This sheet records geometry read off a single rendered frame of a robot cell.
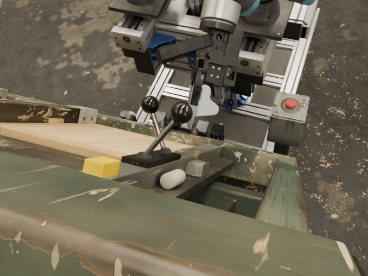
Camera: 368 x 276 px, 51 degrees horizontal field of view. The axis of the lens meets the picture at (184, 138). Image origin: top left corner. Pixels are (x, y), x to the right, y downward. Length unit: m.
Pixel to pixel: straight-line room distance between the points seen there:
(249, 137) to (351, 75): 0.95
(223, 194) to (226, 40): 0.41
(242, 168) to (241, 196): 0.34
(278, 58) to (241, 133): 0.61
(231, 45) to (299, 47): 1.84
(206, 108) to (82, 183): 0.56
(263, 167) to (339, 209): 1.02
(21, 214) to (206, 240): 0.08
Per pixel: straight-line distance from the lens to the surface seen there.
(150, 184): 0.67
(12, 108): 1.11
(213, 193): 1.02
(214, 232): 0.18
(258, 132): 2.20
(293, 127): 1.42
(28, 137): 0.95
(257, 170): 1.34
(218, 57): 0.76
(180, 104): 0.65
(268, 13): 1.52
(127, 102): 2.69
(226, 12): 0.77
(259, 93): 2.36
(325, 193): 2.31
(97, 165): 0.52
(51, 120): 1.25
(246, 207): 1.01
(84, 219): 0.17
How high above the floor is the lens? 2.06
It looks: 57 degrees down
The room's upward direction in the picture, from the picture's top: 11 degrees counter-clockwise
